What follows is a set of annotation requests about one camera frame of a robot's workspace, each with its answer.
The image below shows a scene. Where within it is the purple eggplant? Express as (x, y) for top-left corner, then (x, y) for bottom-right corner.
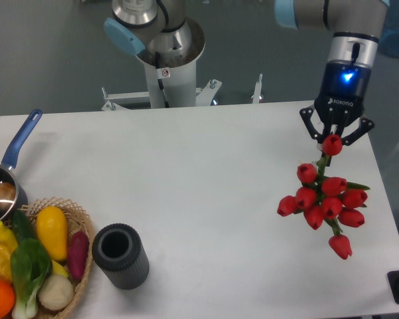
(67, 231), (89, 280)

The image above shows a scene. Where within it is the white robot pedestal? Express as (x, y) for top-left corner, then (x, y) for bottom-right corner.
(101, 17), (265, 112)

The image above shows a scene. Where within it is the white garlic bulb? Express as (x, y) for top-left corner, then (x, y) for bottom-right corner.
(38, 274), (74, 311)

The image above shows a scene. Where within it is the red tulip bouquet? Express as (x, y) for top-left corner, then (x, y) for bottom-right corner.
(277, 134), (369, 260)

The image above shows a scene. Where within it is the yellow squash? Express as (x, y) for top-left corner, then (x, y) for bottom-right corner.
(36, 206), (68, 263)

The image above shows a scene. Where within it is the green bok choy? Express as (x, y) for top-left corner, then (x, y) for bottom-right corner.
(11, 238), (52, 318)

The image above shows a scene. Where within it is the blue handled saucepan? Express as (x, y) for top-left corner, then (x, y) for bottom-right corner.
(0, 109), (43, 223)

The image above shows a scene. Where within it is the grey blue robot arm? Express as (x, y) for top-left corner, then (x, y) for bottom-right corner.
(104, 1), (390, 146)

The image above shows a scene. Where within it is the woven bamboo basket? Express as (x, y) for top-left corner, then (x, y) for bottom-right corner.
(21, 197), (94, 318)

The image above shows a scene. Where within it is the yellow banana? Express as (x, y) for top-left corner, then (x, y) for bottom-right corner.
(52, 260), (68, 278)

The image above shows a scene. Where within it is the grey ribbed vase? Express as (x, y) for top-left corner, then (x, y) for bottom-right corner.
(92, 223), (150, 290)

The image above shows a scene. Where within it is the dark green cucumber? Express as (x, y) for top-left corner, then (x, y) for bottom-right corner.
(11, 209), (37, 243)

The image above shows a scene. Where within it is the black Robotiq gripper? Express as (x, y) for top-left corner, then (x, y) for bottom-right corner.
(299, 62), (374, 146)

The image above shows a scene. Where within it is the yellow bell pepper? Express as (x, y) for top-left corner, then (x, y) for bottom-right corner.
(0, 221), (18, 282)

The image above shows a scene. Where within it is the blue container in background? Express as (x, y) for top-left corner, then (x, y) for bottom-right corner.
(378, 1), (399, 58)

